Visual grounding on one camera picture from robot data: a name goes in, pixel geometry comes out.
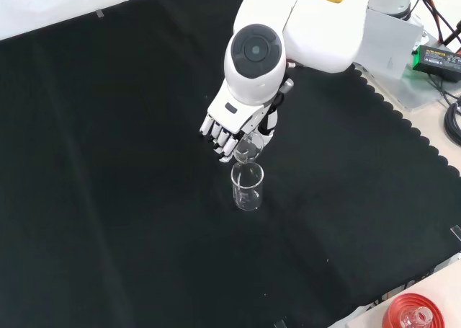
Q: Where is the black bench cloth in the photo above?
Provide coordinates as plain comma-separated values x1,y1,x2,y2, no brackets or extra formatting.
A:
0,0,461,328

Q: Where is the small clear glass flask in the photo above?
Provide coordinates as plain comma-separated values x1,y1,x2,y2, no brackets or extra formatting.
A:
398,308,435,328

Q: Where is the red funnel stack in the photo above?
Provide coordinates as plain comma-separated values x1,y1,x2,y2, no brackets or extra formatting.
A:
382,292,447,328

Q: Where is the black power supply box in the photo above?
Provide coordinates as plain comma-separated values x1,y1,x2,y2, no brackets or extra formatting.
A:
411,44,461,84

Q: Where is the coiled black cable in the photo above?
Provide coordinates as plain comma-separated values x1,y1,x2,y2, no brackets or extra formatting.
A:
444,102,461,146

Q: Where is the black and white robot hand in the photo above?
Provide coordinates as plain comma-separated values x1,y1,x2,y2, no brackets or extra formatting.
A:
200,79,286,163

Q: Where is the orange cable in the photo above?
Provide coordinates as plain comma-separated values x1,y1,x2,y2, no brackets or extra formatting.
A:
416,0,461,53

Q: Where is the clear glass beaker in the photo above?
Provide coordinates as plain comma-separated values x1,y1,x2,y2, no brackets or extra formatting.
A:
233,133,264,166
230,161,266,211

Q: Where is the metal base plate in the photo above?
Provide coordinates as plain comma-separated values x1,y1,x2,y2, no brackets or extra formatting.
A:
352,9,449,112

